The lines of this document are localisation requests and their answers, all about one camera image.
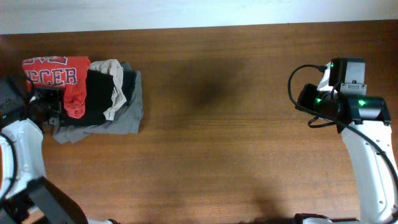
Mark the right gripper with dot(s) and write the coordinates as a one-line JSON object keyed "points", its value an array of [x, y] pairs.
{"points": [[303, 100]]}

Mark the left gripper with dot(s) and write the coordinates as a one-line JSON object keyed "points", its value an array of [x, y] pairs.
{"points": [[53, 95]]}

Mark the red printed t-shirt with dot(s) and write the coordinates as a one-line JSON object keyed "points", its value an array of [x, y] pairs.
{"points": [[60, 72]]}

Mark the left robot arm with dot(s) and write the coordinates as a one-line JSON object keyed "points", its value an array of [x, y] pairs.
{"points": [[25, 187]]}

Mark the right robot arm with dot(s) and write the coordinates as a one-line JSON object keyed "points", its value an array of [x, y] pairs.
{"points": [[364, 124]]}

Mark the black folded garment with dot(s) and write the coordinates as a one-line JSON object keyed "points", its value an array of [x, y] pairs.
{"points": [[99, 89]]}

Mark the beige folded garment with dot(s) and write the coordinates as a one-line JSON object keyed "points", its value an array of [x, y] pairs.
{"points": [[113, 68]]}

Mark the grey folded garment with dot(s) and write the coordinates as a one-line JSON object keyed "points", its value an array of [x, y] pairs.
{"points": [[126, 121]]}

